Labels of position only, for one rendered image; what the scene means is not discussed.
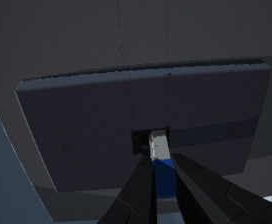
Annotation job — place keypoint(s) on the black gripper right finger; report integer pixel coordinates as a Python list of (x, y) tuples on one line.
[(205, 198)]

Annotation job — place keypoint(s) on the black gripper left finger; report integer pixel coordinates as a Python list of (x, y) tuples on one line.
[(136, 201)]

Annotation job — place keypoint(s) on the grey panel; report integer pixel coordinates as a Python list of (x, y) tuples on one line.
[(83, 83)]

